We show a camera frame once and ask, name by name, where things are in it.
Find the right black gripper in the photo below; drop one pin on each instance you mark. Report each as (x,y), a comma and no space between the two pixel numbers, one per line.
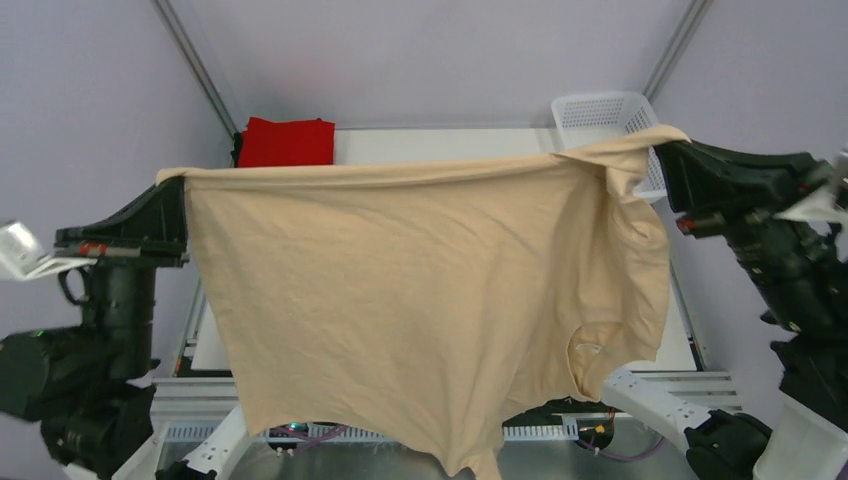
(710,186)

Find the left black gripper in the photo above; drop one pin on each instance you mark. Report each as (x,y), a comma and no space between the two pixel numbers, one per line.
(153,224)

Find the beige t shirt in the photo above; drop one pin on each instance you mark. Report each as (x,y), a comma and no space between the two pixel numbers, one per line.
(431,301)

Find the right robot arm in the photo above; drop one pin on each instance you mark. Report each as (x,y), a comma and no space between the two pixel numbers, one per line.
(783,339)

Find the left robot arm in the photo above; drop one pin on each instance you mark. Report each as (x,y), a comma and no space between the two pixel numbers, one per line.
(78,383)

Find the white plastic basket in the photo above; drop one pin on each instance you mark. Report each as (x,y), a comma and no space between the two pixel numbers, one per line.
(585,119)

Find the red folded t shirt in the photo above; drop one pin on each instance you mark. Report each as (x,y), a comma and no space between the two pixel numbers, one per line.
(286,144)

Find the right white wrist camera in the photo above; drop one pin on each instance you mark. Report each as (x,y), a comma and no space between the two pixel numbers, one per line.
(826,204)

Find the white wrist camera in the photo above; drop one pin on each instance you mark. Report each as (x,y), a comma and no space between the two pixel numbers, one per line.
(24,259)
(826,204)

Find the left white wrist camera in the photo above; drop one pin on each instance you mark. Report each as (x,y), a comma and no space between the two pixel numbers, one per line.
(24,259)

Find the aluminium frame rail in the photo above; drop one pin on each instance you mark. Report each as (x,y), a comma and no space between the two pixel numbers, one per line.
(212,398)

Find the white slotted cable duct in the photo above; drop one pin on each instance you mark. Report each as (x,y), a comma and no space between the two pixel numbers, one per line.
(198,431)

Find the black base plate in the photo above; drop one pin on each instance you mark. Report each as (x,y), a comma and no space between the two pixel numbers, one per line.
(551,412)

